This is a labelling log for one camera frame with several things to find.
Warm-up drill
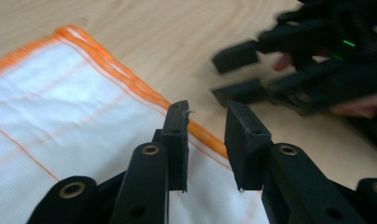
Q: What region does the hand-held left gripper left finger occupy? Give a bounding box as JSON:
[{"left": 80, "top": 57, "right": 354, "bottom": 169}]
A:
[{"left": 161, "top": 99, "right": 191, "bottom": 192}]

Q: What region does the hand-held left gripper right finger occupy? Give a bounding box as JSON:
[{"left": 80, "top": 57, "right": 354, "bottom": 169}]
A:
[{"left": 224, "top": 100, "right": 273, "bottom": 191}]

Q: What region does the white cloth with orange trim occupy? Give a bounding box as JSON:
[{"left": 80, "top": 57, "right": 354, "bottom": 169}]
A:
[{"left": 0, "top": 24, "right": 271, "bottom": 224}]

